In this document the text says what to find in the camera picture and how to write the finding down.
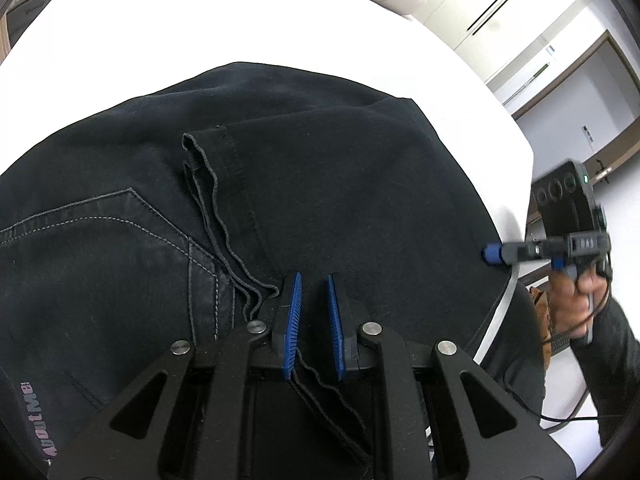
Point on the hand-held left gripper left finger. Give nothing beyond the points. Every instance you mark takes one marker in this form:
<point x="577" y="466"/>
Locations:
<point x="291" y="330"/>

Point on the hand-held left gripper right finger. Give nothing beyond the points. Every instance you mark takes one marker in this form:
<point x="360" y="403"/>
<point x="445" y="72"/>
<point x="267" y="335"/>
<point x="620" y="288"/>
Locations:
<point x="336" y="330"/>

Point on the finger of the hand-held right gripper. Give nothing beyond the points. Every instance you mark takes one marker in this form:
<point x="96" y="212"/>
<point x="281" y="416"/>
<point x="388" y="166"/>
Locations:
<point x="510" y="252"/>

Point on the black denim pants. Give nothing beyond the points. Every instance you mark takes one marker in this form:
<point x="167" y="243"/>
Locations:
<point x="325" y="185"/>

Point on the person's right forearm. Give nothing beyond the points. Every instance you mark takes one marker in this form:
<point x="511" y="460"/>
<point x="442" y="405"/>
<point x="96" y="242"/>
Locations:
<point x="615" y="360"/>

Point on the person's right hand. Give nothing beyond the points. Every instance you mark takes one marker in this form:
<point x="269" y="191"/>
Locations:
<point x="567" y="305"/>

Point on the person's dark trouser leg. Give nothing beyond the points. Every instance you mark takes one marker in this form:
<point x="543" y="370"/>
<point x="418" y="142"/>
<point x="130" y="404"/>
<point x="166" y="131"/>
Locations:
<point x="515" y="350"/>

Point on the wooden framed door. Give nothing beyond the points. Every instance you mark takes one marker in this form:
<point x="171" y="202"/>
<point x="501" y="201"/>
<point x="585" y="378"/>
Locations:
<point x="600" y="90"/>

